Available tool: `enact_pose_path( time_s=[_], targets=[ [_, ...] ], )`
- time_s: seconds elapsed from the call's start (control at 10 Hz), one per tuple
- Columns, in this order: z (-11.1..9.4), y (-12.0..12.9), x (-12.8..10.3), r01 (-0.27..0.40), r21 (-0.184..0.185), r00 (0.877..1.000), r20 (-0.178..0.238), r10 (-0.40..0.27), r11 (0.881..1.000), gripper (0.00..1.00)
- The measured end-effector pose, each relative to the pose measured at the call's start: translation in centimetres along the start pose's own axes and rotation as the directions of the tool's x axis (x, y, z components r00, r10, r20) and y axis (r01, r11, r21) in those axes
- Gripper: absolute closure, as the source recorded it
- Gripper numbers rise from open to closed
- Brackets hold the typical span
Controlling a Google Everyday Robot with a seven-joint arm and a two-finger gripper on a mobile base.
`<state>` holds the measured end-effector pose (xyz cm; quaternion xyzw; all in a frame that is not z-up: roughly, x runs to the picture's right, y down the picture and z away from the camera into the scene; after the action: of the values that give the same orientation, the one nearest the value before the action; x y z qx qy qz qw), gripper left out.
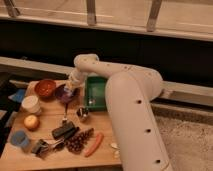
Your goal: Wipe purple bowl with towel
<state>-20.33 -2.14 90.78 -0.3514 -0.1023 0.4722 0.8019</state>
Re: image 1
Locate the blue sponge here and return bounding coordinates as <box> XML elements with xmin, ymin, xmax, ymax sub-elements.
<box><xmin>9</xmin><ymin>89</ymin><xmax>26</xmax><ymax>103</ymax></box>

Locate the white cup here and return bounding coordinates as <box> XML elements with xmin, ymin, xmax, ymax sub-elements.
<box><xmin>21</xmin><ymin>95</ymin><xmax>41</xmax><ymax>115</ymax></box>

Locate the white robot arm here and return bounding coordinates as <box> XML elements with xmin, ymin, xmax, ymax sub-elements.
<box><xmin>69</xmin><ymin>54</ymin><xmax>173</xmax><ymax>171</ymax></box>

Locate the yellow apple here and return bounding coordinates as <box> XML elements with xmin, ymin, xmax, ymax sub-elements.
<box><xmin>24</xmin><ymin>115</ymin><xmax>40</xmax><ymax>130</ymax></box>

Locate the brown grape bunch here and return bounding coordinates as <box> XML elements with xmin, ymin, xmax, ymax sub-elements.
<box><xmin>65</xmin><ymin>128</ymin><xmax>94</xmax><ymax>153</ymax></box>

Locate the orange carrot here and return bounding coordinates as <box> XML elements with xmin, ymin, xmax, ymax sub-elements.
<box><xmin>84</xmin><ymin>133</ymin><xmax>104</xmax><ymax>157</ymax></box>

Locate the small metal cup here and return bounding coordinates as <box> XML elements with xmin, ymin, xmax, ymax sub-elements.
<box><xmin>77</xmin><ymin>107</ymin><xmax>89</xmax><ymax>121</ymax></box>

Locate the blue cup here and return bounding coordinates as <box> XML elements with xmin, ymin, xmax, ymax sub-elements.
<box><xmin>10</xmin><ymin>130</ymin><xmax>30</xmax><ymax>148</ymax></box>

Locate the black rectangular block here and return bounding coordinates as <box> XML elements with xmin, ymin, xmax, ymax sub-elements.
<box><xmin>52</xmin><ymin>122</ymin><xmax>79</xmax><ymax>140</ymax></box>

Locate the purple bowl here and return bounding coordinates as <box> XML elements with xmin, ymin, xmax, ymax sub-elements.
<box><xmin>55</xmin><ymin>84</ymin><xmax>79</xmax><ymax>103</ymax></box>

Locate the green tray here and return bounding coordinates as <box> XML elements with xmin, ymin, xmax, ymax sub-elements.
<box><xmin>84</xmin><ymin>76</ymin><xmax>107</xmax><ymax>111</ymax></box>

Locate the metal spoon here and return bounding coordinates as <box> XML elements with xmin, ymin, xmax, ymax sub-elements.
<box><xmin>62</xmin><ymin>103</ymin><xmax>68</xmax><ymax>124</ymax></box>

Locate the grey metal clip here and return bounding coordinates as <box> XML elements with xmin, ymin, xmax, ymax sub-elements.
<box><xmin>31</xmin><ymin>139</ymin><xmax>62</xmax><ymax>158</ymax></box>

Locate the wooden cutting board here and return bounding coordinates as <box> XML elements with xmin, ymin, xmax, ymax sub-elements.
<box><xmin>0</xmin><ymin>90</ymin><xmax>121</xmax><ymax>171</ymax></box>

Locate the red bowl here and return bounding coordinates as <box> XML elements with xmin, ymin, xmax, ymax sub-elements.
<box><xmin>34</xmin><ymin>79</ymin><xmax>56</xmax><ymax>98</ymax></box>

